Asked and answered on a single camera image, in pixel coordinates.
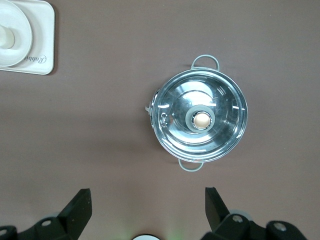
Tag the cream rabbit print tray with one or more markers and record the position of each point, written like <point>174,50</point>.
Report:
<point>42,37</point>

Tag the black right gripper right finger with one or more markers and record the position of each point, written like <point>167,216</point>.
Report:
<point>225,225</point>

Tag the brown table cloth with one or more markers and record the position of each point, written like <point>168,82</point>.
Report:
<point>100,125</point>

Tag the glass pot lid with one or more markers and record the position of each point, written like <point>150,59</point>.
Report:
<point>220,135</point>

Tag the small white bun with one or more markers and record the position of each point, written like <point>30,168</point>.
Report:
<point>7,37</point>

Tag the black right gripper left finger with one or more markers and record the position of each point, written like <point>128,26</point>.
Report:
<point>67,220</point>

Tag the round cream plate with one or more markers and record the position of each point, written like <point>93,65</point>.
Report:
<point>17,50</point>

